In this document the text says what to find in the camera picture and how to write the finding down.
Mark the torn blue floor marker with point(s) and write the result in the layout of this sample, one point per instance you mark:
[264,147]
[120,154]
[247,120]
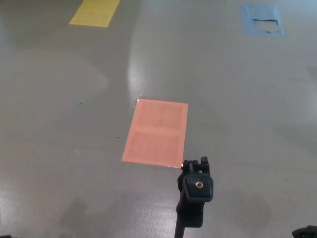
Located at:
[250,19]

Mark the yellow floor marker rectangle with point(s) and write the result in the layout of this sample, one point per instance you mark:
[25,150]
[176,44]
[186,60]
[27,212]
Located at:
[94,12]

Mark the orange floor marker rectangle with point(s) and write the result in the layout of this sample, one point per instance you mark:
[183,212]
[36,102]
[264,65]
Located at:
[156,134]

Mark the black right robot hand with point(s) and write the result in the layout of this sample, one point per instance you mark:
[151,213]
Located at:
[305,233]

